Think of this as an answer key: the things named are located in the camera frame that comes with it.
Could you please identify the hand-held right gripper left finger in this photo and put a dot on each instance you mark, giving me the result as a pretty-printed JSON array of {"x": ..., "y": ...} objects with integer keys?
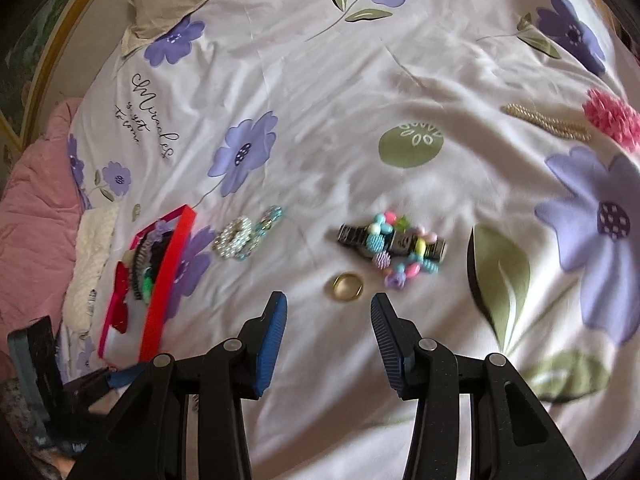
[{"x": 270, "y": 350}]

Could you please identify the red velvet bow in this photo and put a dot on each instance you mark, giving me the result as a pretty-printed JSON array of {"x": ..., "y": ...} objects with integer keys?
[{"x": 119, "y": 305}]

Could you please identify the pink flower scrunchie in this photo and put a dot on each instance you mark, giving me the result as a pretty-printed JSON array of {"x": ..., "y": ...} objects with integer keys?
[{"x": 612, "y": 115}]

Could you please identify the red jewelry box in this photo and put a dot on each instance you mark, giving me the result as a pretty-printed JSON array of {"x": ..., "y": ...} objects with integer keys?
[{"x": 170, "y": 270}]

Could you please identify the white floral blanket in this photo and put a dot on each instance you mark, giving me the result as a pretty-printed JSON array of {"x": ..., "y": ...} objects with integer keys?
[{"x": 320, "y": 110}]

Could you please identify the beige claw hair clip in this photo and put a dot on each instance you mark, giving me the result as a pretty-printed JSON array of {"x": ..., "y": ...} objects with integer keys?
[{"x": 131, "y": 258}]

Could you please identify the cream knit cloth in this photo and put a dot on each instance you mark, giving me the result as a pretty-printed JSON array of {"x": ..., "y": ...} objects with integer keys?
[{"x": 92, "y": 260}]

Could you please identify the pink quilt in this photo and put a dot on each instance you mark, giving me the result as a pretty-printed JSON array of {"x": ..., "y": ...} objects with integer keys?
[{"x": 35, "y": 210}]

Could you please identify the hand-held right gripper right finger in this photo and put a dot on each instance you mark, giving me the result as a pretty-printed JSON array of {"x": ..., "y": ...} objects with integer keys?
[{"x": 387, "y": 350}]

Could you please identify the purple flower scrunchie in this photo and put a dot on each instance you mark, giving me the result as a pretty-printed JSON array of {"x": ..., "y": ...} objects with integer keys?
[{"x": 161, "y": 230}]

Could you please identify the wooden bed frame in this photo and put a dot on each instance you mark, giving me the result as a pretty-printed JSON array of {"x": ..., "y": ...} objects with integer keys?
[{"x": 55, "y": 35}]

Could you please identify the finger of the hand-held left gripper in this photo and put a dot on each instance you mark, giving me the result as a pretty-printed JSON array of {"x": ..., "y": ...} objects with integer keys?
[{"x": 125, "y": 377}]

